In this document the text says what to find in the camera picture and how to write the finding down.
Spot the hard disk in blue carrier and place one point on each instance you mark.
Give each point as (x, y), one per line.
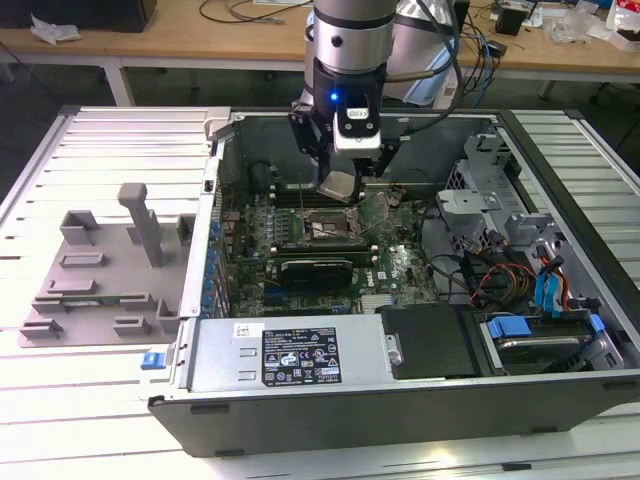
(540, 350)

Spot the large black box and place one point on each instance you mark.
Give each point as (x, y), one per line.
(75, 12)

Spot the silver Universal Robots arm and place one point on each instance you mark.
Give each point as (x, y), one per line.
(350, 30)

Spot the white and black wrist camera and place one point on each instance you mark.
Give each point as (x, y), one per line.
(357, 145)

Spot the silver CPU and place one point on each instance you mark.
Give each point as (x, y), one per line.
(337, 186)

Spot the black open PC case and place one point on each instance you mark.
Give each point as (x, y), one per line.
(350, 425)

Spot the small silver heatsink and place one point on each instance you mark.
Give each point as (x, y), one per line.
(377, 303)

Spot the round coin cell battery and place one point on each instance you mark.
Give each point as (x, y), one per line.
(393, 199)

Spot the clear plastic wrapping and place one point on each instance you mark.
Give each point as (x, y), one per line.
(575, 27)

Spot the black round speaker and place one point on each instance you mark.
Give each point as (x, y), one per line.
(260, 177)

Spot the silver metal drive cage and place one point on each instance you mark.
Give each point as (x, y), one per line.
(465, 202)

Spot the crumpled white plastic bag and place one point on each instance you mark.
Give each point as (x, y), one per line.
(52, 30)

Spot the blue case latch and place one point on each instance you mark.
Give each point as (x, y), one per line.
(152, 361)

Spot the grey parts rack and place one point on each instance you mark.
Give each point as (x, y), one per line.
(120, 280)

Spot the black RAM slot bank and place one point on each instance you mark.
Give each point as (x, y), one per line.
(320, 247)
(285, 197)

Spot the wooden desk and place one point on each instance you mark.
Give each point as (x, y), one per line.
(200, 40)

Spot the thin metal locking lever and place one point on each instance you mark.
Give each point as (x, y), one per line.
(301, 197)

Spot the small black adapter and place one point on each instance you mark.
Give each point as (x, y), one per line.
(497, 48)

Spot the CPU socket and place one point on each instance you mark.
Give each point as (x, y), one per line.
(325, 227)

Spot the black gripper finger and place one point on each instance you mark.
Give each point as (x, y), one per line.
(310, 135)
(387, 157)

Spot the red and white bag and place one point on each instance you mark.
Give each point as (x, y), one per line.
(625, 20)

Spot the small black container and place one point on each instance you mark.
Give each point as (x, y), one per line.
(511, 22)

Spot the black plastic drive shroud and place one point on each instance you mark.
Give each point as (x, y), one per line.
(430, 340)

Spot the silver power supply unit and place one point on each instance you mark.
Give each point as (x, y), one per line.
(220, 350)

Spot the green motherboard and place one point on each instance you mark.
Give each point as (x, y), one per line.
(400, 270)

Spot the black graphics card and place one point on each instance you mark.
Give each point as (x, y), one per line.
(315, 274)

